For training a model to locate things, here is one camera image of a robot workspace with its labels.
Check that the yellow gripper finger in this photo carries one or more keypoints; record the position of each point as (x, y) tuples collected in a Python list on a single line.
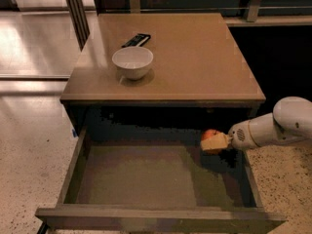
[(226, 140)]

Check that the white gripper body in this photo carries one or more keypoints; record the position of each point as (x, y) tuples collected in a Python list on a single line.
[(239, 136)]

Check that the red apple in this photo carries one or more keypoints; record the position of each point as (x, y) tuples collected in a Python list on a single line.
[(211, 142)]

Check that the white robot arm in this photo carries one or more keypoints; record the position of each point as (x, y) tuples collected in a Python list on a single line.
[(289, 124)]

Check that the brown drawer cabinet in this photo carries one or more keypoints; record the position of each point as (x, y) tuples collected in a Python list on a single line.
[(196, 63)]

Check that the open top drawer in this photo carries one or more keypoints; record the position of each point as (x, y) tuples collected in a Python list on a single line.
[(145, 181)]

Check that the white ceramic bowl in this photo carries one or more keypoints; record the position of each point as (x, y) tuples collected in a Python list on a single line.
[(133, 62)]

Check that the black snack bar wrapper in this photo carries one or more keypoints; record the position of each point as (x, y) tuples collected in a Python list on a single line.
[(138, 40)]

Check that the dark metal post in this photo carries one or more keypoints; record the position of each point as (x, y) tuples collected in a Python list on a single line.
[(79, 20)]

